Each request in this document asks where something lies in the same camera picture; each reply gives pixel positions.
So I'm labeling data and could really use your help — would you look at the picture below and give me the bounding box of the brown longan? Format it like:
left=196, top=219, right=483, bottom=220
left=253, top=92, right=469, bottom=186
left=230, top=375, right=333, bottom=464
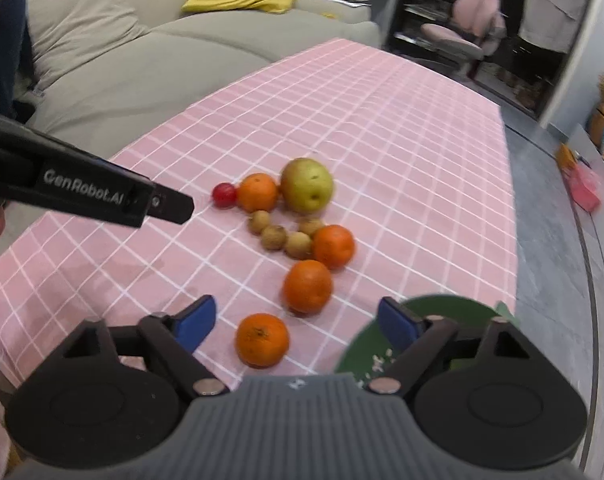
left=284, top=231, right=313, bottom=261
left=248, top=210, right=273, bottom=235
left=260, top=225, right=289, bottom=252
left=299, top=216, right=327, bottom=238

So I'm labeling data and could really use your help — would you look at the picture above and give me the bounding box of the grey hanging cloth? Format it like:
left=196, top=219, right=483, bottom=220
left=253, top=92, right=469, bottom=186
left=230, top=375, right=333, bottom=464
left=519, top=0, right=595, bottom=53

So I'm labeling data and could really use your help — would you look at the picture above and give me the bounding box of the orange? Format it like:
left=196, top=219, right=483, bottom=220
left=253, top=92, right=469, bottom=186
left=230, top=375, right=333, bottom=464
left=283, top=259, right=334, bottom=315
left=235, top=313, right=290, bottom=368
left=312, top=225, right=357, bottom=271
left=237, top=173, right=280, bottom=213

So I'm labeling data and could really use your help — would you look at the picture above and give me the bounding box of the pink box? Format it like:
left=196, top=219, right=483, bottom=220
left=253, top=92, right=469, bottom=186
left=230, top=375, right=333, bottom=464
left=569, top=165, right=602, bottom=212

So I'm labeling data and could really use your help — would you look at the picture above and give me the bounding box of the pink checked tablecloth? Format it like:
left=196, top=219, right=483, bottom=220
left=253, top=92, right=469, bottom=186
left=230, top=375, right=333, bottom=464
left=0, top=37, right=520, bottom=401

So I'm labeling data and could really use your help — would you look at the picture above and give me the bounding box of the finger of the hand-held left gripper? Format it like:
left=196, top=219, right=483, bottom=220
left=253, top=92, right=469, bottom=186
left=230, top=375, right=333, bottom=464
left=146, top=184, right=195, bottom=226

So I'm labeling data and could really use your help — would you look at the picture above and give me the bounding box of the orange box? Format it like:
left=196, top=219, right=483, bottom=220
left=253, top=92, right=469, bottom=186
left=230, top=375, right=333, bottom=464
left=556, top=142, right=578, bottom=177

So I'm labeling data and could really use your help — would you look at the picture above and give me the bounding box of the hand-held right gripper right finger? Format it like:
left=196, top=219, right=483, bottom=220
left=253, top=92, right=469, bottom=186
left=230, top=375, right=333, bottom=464
left=369, top=297, right=537, bottom=394

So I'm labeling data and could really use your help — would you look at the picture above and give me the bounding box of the beige cushion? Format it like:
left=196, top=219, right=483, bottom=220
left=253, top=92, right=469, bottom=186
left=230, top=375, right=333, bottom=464
left=27, top=0, right=150, bottom=91

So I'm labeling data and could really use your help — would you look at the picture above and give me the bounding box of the pink office chair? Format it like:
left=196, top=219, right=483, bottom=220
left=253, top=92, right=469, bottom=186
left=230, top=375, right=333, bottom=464
left=421, top=0, right=507, bottom=61

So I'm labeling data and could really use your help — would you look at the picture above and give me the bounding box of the beige sofa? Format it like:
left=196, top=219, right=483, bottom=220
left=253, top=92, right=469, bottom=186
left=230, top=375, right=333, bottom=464
left=0, top=0, right=383, bottom=261

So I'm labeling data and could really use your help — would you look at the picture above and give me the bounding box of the red cherry tomato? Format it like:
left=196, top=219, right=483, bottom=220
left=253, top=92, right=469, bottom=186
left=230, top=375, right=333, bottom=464
left=212, top=182, right=239, bottom=209

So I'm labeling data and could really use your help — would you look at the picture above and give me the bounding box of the green plate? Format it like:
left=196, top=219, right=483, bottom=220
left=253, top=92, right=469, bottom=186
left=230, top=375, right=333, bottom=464
left=334, top=294, right=520, bottom=386

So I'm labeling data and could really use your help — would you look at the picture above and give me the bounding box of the green-yellow pear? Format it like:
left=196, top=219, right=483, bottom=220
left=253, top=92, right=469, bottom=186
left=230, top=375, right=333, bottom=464
left=280, top=157, right=335, bottom=213

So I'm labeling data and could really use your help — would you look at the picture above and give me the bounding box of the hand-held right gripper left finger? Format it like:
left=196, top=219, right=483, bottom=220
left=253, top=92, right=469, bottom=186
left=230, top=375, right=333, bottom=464
left=57, top=296, right=230, bottom=396

